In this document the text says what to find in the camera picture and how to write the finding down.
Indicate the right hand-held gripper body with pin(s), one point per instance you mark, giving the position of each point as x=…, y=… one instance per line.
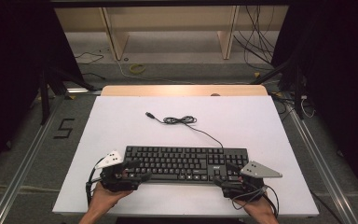
x=256, y=170

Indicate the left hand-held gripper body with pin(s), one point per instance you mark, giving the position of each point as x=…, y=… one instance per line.
x=118, y=182

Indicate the black computer keyboard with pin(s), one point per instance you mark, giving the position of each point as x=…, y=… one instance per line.
x=180, y=163

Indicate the person's left hand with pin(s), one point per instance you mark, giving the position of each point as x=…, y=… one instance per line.
x=104, y=199

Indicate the person's right hand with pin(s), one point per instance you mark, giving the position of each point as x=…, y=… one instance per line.
x=259, y=208

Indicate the white foam board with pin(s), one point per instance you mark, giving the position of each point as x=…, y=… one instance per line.
x=236, y=124

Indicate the light wooden table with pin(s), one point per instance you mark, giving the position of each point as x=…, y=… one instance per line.
x=167, y=90

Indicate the black metal stand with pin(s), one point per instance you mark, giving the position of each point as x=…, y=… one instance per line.
x=45, y=102
x=298, y=99

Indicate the short silver metal bar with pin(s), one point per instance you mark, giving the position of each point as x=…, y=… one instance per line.
x=80, y=90

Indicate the yellow tape roll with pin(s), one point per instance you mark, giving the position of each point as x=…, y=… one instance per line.
x=133, y=70

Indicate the black curtain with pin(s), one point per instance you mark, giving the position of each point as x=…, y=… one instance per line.
x=12, y=77
x=345, y=77

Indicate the aluminium floor rail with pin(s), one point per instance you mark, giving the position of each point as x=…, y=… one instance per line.
x=21, y=174
x=323, y=174

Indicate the light wooden shelf frame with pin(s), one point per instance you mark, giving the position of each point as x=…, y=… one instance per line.
x=118, y=43

